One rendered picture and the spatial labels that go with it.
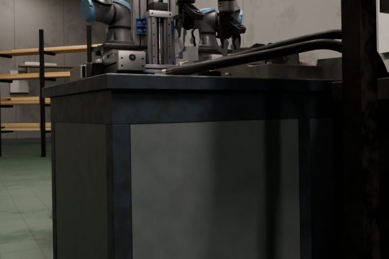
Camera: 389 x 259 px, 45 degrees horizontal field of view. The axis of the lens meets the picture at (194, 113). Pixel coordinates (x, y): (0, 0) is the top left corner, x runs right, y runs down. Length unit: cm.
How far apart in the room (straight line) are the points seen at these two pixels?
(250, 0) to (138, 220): 528
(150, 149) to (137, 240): 24
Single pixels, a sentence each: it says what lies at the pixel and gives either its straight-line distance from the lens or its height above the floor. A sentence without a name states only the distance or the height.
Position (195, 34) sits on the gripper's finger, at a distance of 188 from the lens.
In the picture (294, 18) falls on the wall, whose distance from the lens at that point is 555.
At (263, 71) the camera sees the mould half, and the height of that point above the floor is 83.
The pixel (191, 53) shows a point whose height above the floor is 93.
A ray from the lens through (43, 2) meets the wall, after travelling 1283.
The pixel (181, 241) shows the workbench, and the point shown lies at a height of 34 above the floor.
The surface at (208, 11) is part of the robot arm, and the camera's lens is 261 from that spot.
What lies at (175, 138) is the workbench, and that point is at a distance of 128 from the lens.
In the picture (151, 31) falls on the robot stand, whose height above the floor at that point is 114.
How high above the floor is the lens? 70
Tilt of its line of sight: level
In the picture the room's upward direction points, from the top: 1 degrees counter-clockwise
